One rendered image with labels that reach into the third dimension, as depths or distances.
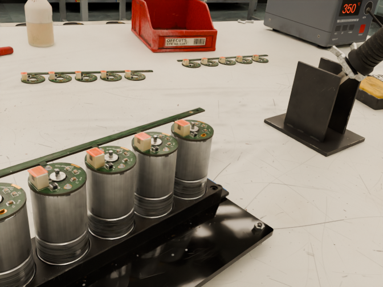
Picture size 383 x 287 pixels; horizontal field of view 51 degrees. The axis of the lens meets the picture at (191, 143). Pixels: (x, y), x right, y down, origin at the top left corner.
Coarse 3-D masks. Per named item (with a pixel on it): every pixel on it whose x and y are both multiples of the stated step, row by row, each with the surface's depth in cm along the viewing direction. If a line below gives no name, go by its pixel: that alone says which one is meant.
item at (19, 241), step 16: (0, 224) 15; (16, 224) 16; (0, 240) 16; (16, 240) 16; (0, 256) 16; (16, 256) 17; (32, 256) 18; (0, 272) 17; (16, 272) 17; (32, 272) 18
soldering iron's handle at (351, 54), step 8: (376, 32) 31; (368, 40) 32; (376, 40) 31; (360, 48) 32; (368, 48) 32; (376, 48) 31; (352, 56) 33; (360, 56) 32; (368, 56) 32; (376, 56) 31; (352, 64) 33; (360, 64) 32; (368, 64) 32; (376, 64) 32; (360, 72) 33; (368, 72) 33
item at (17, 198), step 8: (0, 184) 17; (8, 184) 17; (0, 192) 17; (8, 192) 17; (16, 192) 17; (24, 192) 17; (8, 200) 16; (16, 200) 16; (24, 200) 16; (0, 208) 16; (8, 208) 16; (16, 208) 16; (0, 216) 15; (8, 216) 15
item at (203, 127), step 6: (186, 120) 24; (192, 120) 24; (198, 126) 24; (204, 126) 24; (210, 126) 24; (174, 132) 23; (192, 132) 23; (198, 132) 23; (204, 132) 23; (210, 132) 23; (180, 138) 22; (186, 138) 22; (192, 138) 22; (198, 138) 22; (204, 138) 22
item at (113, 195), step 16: (112, 160) 19; (96, 176) 19; (112, 176) 19; (128, 176) 19; (96, 192) 19; (112, 192) 19; (128, 192) 20; (96, 208) 20; (112, 208) 20; (128, 208) 20; (96, 224) 20; (112, 224) 20; (128, 224) 21
